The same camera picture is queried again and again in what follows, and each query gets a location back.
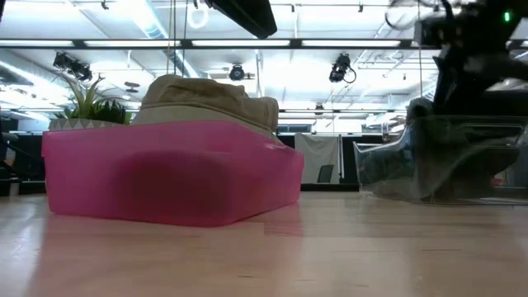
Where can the dark green fabric hat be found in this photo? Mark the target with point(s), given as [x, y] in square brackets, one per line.
[453, 165]

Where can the tan fabric hat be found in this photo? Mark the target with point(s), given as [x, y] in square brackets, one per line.
[198, 99]

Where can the black aluminium rig frame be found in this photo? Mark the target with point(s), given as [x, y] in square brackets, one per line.
[123, 44]

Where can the white hanging cloth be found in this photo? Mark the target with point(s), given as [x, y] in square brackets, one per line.
[313, 152]

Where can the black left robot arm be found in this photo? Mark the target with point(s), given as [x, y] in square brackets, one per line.
[247, 14]

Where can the dark office chair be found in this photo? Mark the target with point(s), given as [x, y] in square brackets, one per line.
[326, 174]

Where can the black ceiling spotlight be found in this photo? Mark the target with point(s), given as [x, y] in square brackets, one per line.
[339, 70]
[74, 67]
[237, 73]

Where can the red translucent plastic bin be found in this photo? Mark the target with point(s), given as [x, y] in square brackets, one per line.
[123, 173]

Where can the green succulent plant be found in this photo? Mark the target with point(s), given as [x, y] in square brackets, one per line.
[103, 111]

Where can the clear plastic bin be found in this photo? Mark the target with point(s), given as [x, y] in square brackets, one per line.
[371, 169]

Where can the white patterned plant pot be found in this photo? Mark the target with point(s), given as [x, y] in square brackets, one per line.
[70, 124]

